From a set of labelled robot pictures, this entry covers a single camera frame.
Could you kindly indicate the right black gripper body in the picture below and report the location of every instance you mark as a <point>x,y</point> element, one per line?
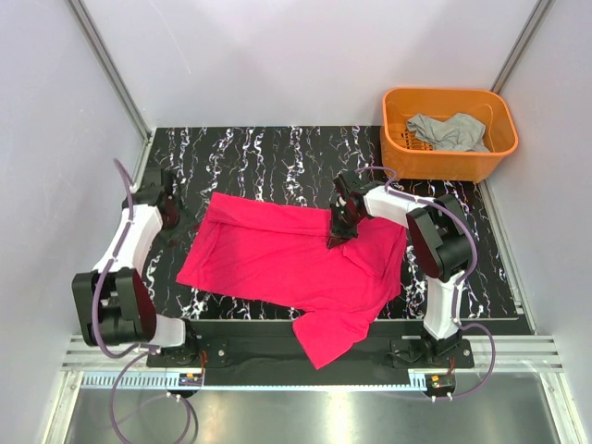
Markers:
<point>343,224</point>

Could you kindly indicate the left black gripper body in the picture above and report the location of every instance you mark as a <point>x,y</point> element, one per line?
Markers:
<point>172,221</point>

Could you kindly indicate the pink t shirt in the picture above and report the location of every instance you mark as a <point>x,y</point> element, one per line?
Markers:
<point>278,254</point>

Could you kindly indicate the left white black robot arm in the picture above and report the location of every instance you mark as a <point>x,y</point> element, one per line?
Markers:
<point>113,304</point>

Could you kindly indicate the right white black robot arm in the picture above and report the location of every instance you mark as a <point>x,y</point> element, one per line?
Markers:
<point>443,246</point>

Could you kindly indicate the orange plastic basket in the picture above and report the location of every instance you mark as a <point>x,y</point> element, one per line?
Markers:
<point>414,159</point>

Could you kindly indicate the grey t shirt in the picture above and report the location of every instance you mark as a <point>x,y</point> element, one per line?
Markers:
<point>460,133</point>

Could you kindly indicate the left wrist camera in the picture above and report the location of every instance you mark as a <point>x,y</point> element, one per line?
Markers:
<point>156,188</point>

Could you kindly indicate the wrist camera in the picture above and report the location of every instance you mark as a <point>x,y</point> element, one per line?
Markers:
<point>349,185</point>
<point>156,188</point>

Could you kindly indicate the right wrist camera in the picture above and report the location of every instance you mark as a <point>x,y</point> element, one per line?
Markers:
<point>349,185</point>

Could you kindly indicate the slotted white cable duct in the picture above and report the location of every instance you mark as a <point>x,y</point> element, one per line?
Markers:
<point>213,380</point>

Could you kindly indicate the left aluminium frame post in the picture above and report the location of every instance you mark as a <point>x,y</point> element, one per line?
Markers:
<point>102,54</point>

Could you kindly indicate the aluminium frame post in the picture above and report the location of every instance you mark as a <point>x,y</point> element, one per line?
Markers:
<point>526,35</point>
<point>102,54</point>

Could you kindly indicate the right aluminium frame post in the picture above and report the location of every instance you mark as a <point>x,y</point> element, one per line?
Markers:
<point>526,35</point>

